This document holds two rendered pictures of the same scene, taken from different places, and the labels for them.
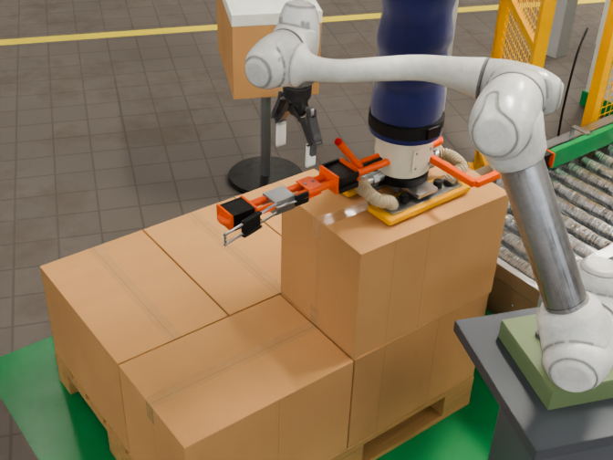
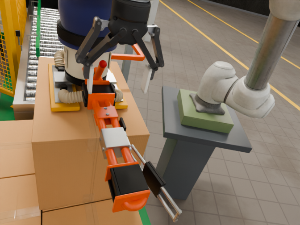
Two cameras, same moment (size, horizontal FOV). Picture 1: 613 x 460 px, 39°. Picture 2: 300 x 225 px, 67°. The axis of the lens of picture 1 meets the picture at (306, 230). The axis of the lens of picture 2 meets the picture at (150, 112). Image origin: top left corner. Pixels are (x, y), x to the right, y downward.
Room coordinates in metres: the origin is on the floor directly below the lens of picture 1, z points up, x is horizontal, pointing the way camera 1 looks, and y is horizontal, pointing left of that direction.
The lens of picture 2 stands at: (1.87, 0.49, 1.50)
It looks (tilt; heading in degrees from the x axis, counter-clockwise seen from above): 36 degrees down; 278
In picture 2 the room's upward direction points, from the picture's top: 16 degrees clockwise
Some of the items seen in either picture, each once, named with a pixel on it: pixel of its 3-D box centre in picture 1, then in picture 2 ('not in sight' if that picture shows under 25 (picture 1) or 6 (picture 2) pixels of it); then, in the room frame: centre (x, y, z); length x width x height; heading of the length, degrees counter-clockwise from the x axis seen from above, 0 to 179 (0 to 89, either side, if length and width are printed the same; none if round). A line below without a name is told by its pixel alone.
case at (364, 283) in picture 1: (391, 244); (84, 124); (2.28, -0.28, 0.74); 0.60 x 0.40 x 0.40; 126
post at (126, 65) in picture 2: not in sight; (124, 73); (2.46, -1.34, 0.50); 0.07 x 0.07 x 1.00; 38
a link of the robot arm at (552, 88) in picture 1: (522, 89); not in sight; (1.80, -0.48, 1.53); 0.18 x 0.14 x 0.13; 67
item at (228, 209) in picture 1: (236, 213); (126, 185); (1.92, 0.19, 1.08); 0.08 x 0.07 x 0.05; 128
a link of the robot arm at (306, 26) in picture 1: (296, 34); not in sight; (2.01, 0.04, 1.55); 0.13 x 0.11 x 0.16; 157
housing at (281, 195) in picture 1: (278, 200); (114, 142); (2.00, 0.08, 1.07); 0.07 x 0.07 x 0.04; 38
